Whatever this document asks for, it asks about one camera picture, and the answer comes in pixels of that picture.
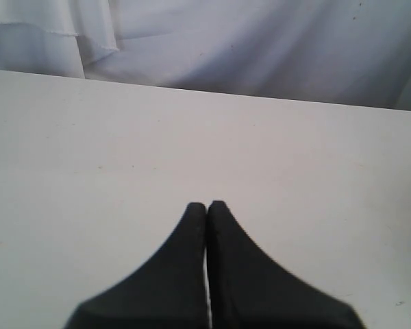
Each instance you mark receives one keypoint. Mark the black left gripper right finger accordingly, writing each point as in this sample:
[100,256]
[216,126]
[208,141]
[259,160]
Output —
[248,289]

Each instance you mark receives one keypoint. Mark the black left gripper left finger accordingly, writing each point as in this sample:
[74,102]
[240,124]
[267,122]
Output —
[167,291]

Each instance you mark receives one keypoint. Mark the white backdrop curtain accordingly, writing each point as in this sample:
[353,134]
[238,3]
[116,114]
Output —
[350,52]

